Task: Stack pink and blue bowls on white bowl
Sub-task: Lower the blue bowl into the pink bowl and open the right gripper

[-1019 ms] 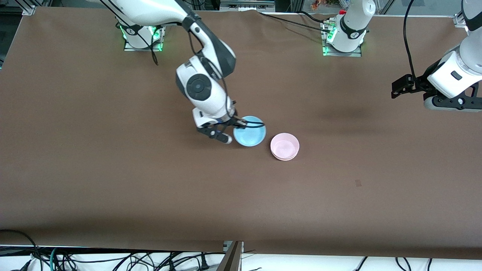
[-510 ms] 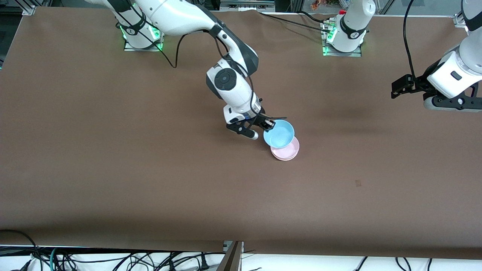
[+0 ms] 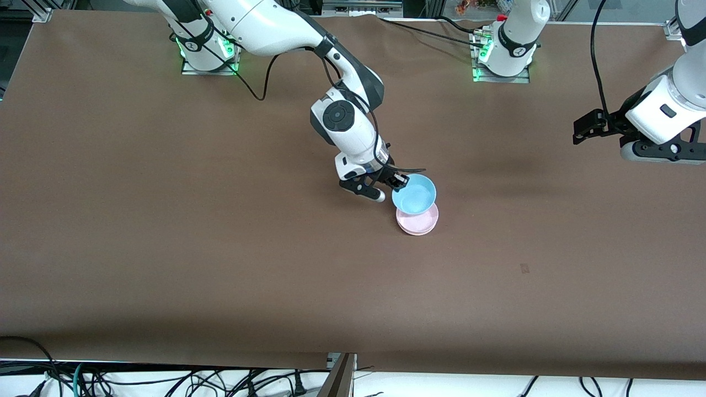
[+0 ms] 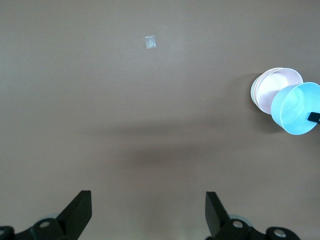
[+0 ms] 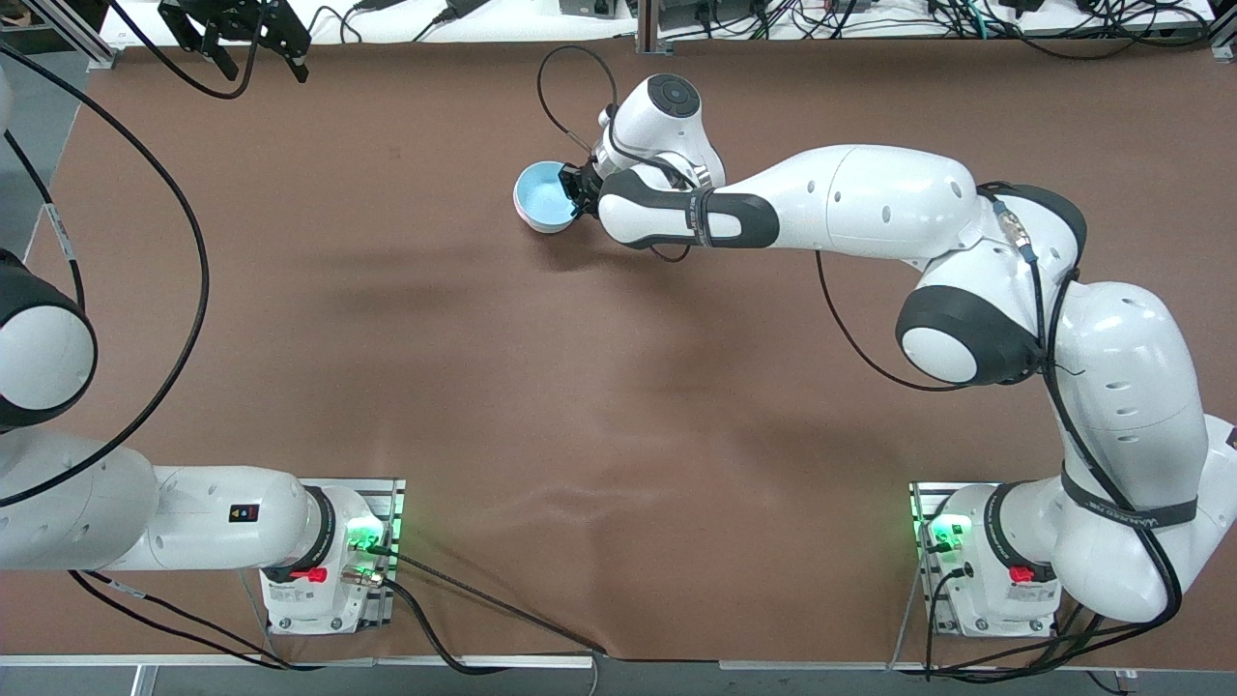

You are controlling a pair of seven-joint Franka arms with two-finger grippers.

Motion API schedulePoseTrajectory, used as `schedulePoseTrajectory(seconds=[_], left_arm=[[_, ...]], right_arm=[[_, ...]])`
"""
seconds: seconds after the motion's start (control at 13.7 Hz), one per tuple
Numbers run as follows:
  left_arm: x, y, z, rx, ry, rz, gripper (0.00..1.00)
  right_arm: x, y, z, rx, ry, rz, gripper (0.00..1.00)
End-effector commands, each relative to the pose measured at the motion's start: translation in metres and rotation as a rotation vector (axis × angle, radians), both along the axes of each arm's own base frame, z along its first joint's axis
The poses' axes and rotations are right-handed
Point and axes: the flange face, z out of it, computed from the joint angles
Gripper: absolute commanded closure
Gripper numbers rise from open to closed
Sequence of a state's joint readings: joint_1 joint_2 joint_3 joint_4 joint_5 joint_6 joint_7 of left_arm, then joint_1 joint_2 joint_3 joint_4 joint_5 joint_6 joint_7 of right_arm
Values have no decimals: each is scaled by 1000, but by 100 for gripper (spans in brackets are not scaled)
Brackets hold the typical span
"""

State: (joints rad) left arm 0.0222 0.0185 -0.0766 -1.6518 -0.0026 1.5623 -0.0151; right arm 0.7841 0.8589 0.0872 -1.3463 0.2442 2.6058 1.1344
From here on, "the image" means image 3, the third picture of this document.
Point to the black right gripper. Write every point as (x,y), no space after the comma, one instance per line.
(384,173)

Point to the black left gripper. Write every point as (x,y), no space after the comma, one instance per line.
(613,124)

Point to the blue bowl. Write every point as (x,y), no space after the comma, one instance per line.
(415,194)

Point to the pink bowl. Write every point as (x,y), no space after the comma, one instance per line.
(422,221)

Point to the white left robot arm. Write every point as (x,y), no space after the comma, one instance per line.
(662,116)

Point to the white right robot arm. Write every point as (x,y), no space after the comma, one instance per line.
(265,25)

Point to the grey power strip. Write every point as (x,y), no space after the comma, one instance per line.
(361,7)

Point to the black power plug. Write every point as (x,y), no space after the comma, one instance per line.
(299,386)

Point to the brown table cover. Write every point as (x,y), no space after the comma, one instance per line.
(165,220)

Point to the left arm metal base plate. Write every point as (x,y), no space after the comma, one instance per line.
(480,78)

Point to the aluminium frame profile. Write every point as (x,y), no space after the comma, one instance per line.
(41,14)
(674,28)

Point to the grey metal post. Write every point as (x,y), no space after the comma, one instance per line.
(339,380)

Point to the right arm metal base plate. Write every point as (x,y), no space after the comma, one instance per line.
(190,67)

